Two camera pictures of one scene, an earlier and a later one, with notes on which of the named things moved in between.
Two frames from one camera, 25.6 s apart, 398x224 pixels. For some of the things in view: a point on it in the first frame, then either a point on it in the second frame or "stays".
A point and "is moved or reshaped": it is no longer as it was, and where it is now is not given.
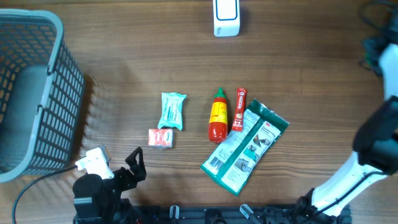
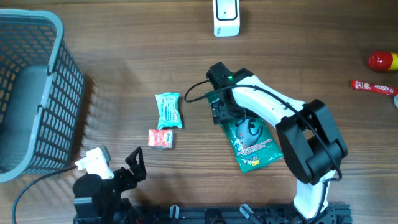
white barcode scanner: (226, 18) stays
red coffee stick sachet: (240, 101) is moved or reshaped
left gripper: (138, 169) stays
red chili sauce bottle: (217, 128) is moved or reshaped
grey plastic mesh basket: (41, 88) stays
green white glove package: (236, 162) is moved or reshaped
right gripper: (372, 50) to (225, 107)
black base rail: (237, 214) stays
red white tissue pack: (162, 138) stays
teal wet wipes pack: (171, 114) is moved or reshaped
